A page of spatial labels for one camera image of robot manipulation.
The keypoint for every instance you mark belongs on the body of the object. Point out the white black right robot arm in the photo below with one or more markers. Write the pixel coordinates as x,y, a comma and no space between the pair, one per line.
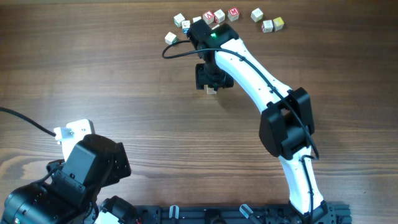
286,115

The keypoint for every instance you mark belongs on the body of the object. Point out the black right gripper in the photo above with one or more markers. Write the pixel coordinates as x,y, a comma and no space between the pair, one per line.
226,81

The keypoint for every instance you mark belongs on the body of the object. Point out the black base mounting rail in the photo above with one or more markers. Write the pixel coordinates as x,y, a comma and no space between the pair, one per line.
236,214

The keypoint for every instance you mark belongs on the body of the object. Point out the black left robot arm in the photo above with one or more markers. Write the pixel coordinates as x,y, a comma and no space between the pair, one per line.
69,191

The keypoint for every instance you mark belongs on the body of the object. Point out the plain wooden block right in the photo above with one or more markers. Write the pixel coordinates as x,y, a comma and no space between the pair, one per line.
257,15

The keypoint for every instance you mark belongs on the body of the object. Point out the green-sided wooden block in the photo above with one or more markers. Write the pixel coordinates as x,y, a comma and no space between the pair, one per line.
171,38

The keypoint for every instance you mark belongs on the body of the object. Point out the red letter M block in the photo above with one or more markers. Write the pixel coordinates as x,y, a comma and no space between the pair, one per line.
233,14

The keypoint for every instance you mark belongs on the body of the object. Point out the green-edged wooden block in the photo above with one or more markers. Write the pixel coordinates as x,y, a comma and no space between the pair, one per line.
178,19

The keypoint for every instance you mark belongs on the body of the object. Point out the blue-sided wooden block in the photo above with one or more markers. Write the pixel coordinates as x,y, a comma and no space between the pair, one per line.
185,26

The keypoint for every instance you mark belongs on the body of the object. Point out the plain wooden picture block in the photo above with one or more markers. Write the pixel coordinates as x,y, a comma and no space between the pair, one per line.
195,19

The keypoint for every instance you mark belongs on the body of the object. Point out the yellow wooden block right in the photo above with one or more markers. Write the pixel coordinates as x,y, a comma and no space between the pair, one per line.
278,23

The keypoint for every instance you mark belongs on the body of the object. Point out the orange-sided bird block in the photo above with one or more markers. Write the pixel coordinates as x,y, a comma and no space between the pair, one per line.
210,90

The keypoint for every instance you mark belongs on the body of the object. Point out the red letter A block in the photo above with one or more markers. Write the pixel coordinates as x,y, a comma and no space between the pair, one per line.
208,17

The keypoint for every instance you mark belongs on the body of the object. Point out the wooden block beside A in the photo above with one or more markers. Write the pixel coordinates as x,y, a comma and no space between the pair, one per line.
219,16

